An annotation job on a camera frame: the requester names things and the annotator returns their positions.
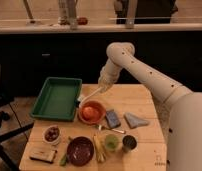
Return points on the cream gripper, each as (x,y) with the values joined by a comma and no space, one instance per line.
(105,87)

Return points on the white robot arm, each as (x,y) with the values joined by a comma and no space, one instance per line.
(184,147)

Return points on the green plastic tray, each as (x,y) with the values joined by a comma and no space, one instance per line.
(57,99)

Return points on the orange bowl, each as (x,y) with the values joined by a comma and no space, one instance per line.
(100,112)

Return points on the orange fruit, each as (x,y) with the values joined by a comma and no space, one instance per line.
(88,113)

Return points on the blue sponge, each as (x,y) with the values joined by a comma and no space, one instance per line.
(112,119)

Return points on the grey folded cloth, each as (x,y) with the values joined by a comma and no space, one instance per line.
(133,121)

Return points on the green plastic cup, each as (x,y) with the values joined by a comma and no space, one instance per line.
(111,142)

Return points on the yellow corn cob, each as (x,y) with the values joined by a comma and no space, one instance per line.
(100,154)

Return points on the metal cup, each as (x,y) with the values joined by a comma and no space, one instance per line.
(129,143)

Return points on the dark red bowl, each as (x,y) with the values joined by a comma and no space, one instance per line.
(80,151)

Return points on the white bowl with grapes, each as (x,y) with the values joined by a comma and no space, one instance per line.
(52,135)

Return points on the red can on counter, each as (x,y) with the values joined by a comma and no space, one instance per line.
(82,21)

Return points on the green pepper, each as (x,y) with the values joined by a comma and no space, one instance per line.
(64,160)

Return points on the wooden block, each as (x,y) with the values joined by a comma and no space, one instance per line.
(42,154)

